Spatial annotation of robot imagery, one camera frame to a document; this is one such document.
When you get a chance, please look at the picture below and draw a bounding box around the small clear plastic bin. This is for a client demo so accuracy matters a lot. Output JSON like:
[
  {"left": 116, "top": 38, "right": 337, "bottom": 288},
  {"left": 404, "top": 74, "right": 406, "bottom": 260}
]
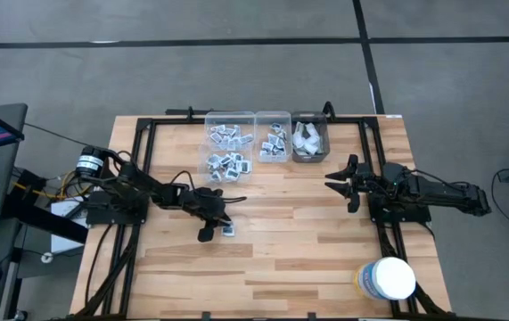
[{"left": 253, "top": 110, "right": 293, "bottom": 165}]

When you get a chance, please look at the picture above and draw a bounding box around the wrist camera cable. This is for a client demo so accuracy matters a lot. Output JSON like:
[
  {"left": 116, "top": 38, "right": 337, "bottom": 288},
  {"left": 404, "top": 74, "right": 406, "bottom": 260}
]
[
  {"left": 407, "top": 168, "right": 472, "bottom": 187},
  {"left": 168, "top": 170, "right": 249, "bottom": 204}
]

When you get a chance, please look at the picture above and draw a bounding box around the jar with white lid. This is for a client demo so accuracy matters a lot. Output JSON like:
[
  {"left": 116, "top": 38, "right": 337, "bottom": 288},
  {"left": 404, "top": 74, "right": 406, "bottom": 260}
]
[{"left": 354, "top": 256, "right": 417, "bottom": 301}]

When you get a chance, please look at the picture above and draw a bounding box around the grey plastic bin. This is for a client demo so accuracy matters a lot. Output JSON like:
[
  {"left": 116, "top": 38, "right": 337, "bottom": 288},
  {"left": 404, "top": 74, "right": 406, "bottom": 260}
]
[{"left": 290, "top": 111, "right": 331, "bottom": 164}]

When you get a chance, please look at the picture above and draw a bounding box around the large clear plastic bin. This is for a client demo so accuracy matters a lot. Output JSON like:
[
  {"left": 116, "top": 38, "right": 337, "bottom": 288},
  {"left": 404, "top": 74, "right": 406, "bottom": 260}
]
[{"left": 198, "top": 111, "right": 256, "bottom": 185}]

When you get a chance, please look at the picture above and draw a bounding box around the black cable bundle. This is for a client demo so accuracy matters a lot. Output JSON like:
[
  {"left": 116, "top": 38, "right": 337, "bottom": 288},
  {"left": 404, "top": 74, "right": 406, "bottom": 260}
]
[{"left": 83, "top": 222, "right": 142, "bottom": 318}]

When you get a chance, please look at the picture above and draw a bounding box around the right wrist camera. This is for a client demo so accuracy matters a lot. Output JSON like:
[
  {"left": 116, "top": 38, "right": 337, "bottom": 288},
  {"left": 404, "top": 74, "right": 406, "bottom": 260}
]
[{"left": 382, "top": 161, "right": 409, "bottom": 186}]

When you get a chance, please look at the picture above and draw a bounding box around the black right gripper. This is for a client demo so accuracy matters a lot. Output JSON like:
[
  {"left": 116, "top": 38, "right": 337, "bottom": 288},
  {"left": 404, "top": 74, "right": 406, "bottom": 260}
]
[{"left": 324, "top": 153, "right": 387, "bottom": 214}]

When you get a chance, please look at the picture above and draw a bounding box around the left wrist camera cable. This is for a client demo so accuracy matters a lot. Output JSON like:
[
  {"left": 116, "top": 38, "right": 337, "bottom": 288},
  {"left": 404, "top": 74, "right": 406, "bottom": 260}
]
[{"left": 168, "top": 170, "right": 249, "bottom": 204}]

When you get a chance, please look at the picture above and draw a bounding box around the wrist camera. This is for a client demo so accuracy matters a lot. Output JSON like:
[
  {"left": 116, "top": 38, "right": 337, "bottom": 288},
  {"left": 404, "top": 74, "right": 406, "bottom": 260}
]
[
  {"left": 164, "top": 182, "right": 189, "bottom": 202},
  {"left": 382, "top": 161, "right": 409, "bottom": 186}
]

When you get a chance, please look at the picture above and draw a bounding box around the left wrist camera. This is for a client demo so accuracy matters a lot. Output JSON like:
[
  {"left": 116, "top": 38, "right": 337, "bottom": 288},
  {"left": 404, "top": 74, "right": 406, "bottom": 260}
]
[{"left": 164, "top": 182, "right": 189, "bottom": 202}]

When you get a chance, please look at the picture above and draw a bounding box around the white paper sheet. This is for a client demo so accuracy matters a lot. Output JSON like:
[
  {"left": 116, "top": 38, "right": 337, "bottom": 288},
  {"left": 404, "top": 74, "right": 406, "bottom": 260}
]
[{"left": 50, "top": 198, "right": 89, "bottom": 254}]

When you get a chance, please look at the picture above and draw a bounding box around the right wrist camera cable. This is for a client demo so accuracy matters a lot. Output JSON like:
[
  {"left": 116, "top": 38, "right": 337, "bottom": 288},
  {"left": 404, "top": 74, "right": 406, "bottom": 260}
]
[{"left": 407, "top": 168, "right": 472, "bottom": 187}]

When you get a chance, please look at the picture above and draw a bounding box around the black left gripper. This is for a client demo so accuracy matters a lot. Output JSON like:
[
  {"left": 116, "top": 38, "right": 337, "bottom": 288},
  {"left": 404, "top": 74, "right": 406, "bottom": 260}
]
[{"left": 181, "top": 186, "right": 234, "bottom": 244}]

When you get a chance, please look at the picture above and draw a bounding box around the yellow cable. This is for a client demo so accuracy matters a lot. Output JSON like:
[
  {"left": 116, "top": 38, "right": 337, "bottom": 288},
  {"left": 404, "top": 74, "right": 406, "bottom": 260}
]
[{"left": 12, "top": 171, "right": 86, "bottom": 201}]

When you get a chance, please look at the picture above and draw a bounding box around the black support beam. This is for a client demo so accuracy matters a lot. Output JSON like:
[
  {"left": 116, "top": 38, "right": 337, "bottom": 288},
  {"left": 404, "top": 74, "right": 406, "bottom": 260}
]
[{"left": 6, "top": 195, "right": 89, "bottom": 245}]

